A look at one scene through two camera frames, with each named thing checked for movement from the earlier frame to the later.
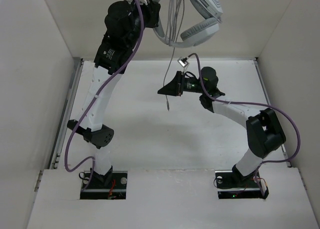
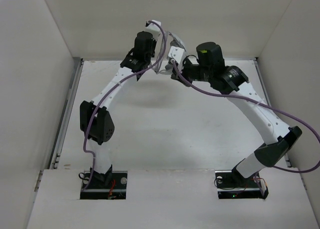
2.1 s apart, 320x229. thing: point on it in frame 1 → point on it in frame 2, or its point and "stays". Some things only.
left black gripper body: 133,35 → 151,53
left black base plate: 104,185 stays
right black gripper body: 191,84 → 196,72
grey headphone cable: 175,22 → 158,69
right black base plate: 251,186 stays
